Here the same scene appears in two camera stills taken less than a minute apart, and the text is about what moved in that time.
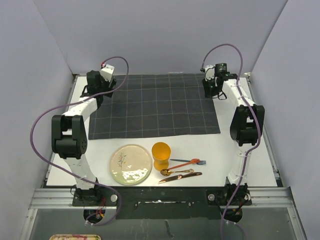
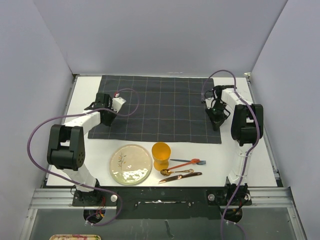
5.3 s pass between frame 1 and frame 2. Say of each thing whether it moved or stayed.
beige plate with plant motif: stayed
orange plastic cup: stayed
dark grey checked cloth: stayed
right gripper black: moved
